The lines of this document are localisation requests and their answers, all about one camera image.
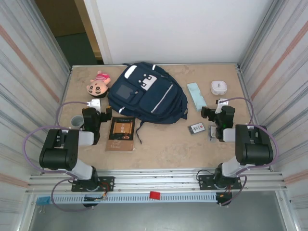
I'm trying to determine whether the light blue tag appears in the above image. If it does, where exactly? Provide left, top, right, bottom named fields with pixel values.
left=35, top=196, right=51, bottom=206

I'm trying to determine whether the black power connector with wires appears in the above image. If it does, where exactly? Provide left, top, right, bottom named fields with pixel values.
left=215, top=192, right=233, bottom=206
left=83, top=194, right=108, bottom=202

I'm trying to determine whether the aluminium rail frame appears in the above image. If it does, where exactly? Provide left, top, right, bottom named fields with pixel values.
left=26, top=168, right=288, bottom=194

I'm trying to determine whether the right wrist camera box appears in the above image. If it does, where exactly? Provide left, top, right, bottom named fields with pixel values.
left=215, top=98, right=230, bottom=114

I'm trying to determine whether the slotted light blue cable duct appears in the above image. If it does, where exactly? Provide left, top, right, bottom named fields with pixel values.
left=51, top=193, right=218, bottom=204

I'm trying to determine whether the plush doll with pink shirt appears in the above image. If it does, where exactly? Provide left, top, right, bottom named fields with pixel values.
left=86, top=70, right=112, bottom=99

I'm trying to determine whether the navy blue backpack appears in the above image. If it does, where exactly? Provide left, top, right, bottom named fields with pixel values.
left=107, top=61, right=189, bottom=145

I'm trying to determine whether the black card pack white label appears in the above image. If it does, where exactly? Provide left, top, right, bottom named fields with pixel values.
left=187, top=122, right=206, bottom=135

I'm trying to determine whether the clear packet with small tool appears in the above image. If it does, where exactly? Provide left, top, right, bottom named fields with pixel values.
left=207, top=124, right=218, bottom=143

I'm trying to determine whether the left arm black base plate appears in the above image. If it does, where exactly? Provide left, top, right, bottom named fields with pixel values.
left=71, top=176, right=115, bottom=193

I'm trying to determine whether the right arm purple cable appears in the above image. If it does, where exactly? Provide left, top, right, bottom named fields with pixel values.
left=220, top=97, right=280, bottom=206

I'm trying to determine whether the tan door frame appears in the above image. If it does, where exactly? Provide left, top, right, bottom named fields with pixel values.
left=74, top=0, right=103, bottom=60

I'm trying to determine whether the grey plastic cup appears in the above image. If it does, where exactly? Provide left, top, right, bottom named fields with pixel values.
left=71, top=115, right=85, bottom=128

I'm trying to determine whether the light blue pencil case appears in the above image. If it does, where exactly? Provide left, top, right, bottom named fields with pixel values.
left=187, top=82, right=208, bottom=113

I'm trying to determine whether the brown black scroll cover book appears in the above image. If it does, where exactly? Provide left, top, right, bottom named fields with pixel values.
left=105, top=116, right=136, bottom=153

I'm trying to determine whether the white square timer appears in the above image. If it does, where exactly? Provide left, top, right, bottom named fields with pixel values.
left=210, top=80, right=229, bottom=96

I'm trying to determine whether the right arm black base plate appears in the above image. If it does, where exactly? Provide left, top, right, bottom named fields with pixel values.
left=197, top=174, right=242, bottom=191

